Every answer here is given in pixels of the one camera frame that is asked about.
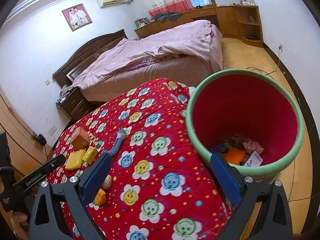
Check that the crumpled pale clothes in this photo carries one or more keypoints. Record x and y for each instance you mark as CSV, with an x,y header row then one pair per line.
x,y
66,91

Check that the orange peel piece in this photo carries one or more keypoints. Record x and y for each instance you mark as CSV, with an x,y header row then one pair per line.
x,y
101,197

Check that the wall air conditioner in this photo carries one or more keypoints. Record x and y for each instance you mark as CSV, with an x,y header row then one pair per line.
x,y
110,1

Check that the white and pink jars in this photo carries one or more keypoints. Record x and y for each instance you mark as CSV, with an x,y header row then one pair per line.
x,y
247,1

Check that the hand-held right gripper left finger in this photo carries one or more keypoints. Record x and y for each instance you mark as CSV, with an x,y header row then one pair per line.
x,y
96,177

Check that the checkered white wrapper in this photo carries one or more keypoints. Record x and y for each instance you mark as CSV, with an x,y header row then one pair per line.
x,y
93,139

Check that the small yellow foam fruit net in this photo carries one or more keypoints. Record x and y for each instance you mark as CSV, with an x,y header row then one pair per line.
x,y
75,158

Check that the peanut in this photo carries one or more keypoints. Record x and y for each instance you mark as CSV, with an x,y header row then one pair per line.
x,y
108,182

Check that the red bin with green rim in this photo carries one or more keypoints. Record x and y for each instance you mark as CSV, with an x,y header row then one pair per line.
x,y
250,110

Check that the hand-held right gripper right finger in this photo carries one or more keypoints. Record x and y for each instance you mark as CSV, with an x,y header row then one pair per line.
x,y
226,177

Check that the wooden corner shelf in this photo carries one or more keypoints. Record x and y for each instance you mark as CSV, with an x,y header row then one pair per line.
x,y
247,11

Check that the red smiley flower blanket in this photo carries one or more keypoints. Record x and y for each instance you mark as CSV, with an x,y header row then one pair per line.
x,y
150,140

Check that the purple wrapper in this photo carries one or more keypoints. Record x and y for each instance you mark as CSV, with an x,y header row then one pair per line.
x,y
217,148

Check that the wooden wardrobe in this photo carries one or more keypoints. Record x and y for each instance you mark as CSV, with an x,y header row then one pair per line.
x,y
15,120

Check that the row of books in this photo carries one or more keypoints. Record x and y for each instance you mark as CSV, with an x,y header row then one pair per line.
x,y
142,22

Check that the white wall socket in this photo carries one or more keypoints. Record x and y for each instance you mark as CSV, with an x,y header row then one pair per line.
x,y
52,130

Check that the long wooden desk cabinet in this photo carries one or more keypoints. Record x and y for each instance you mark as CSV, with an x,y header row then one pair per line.
x,y
200,15

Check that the black charger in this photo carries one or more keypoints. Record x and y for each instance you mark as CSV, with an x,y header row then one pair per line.
x,y
40,139

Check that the dark wooden bed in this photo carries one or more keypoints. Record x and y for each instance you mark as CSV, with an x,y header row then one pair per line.
x,y
82,55

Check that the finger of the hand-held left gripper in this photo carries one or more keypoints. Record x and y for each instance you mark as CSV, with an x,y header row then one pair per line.
x,y
58,161

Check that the clear glass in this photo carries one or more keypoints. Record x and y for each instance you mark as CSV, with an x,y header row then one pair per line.
x,y
252,18

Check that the dark wooden nightstand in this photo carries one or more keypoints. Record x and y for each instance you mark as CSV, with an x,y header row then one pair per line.
x,y
77,102

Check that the person's left hand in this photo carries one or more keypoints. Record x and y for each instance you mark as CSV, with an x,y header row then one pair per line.
x,y
19,221

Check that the white blue card box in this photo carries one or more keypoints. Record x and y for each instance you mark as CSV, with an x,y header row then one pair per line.
x,y
252,160

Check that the grey crumpled clothes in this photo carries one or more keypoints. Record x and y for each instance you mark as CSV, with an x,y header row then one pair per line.
x,y
167,16

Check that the white socket with plug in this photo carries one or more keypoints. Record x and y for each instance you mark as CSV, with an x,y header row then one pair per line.
x,y
281,47

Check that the brown cardboard box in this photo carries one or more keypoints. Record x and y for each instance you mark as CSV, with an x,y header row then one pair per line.
x,y
80,137

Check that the orange plastic bag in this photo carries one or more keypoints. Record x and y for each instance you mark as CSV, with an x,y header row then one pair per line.
x,y
235,155

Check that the pink quilt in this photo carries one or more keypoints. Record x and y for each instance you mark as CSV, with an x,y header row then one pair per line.
x,y
150,45

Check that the framed wall photo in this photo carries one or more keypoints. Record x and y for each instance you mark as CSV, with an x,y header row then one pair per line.
x,y
77,17

